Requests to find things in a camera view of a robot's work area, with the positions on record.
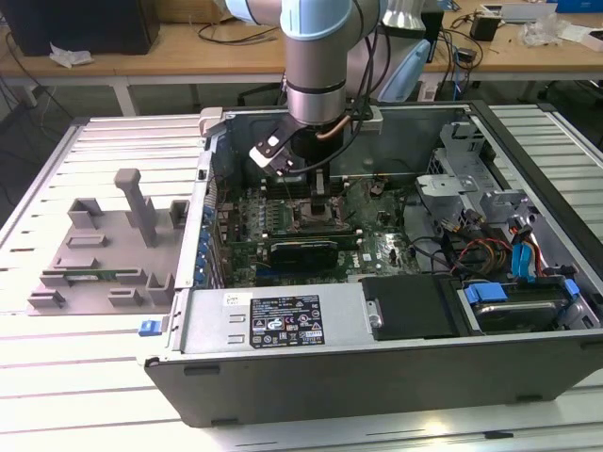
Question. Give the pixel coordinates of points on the green RAM stick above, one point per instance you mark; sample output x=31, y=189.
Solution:
x=106, y=273

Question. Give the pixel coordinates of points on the large black box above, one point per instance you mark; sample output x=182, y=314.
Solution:
x=85, y=23

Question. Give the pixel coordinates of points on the crumpled clear plastic bag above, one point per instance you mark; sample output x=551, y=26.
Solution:
x=542, y=30

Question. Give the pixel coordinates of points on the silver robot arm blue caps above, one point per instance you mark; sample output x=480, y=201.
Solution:
x=315, y=70

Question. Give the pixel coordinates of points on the thin metal locking lever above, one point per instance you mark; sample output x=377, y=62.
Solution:
x=287, y=189

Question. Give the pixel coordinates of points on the grey flat tray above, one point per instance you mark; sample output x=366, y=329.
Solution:
x=518, y=11

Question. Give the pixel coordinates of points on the black open PC case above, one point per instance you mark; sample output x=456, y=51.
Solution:
x=330, y=386

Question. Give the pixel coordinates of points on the white flat box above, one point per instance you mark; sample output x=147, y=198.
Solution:
x=586, y=40

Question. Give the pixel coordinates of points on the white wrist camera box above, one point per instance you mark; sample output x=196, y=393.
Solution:
x=260, y=155

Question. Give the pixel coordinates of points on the black hard disk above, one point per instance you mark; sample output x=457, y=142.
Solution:
x=513, y=320

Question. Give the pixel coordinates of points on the grey parts rack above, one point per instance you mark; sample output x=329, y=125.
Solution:
x=122, y=263

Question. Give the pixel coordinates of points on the small black cube adapter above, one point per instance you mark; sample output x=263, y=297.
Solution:
x=484, y=27

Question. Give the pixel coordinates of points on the black RAM slot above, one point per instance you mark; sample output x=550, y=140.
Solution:
x=298, y=192
x=330, y=232
x=298, y=183

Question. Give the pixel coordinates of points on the blue box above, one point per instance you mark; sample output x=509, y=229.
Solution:
x=579, y=5

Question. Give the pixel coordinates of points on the grey metal drive cage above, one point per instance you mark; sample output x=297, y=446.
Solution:
x=447, y=186

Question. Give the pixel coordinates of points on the blue disk carrier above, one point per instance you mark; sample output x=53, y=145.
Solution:
x=485, y=293

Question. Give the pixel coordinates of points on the black upright box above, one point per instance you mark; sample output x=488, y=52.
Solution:
x=437, y=33

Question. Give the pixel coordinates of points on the grey case latch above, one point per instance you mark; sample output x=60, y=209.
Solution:
x=209, y=120

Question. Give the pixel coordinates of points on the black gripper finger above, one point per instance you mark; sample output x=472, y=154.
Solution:
x=321, y=186

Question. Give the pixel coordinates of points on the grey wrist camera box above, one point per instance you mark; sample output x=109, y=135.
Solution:
x=375, y=120

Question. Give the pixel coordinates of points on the CPU socket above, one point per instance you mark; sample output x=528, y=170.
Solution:
x=301, y=222

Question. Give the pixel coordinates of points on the green motherboard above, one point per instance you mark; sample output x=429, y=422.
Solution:
x=377, y=256

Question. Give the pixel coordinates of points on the crumpled white paper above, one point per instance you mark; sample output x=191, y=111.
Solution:
x=70, y=56

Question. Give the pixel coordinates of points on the black plastic bay cover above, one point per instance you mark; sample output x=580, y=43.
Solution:
x=410, y=306

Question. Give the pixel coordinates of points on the silver power supply with label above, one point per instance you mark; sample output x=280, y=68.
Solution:
x=212, y=320

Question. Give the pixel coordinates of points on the black graphics card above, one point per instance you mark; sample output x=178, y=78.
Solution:
x=304, y=258

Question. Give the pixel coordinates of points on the small blue clip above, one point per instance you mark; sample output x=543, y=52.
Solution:
x=150, y=328

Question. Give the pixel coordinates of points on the wooden desk white frame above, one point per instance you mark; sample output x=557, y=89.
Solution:
x=165, y=52

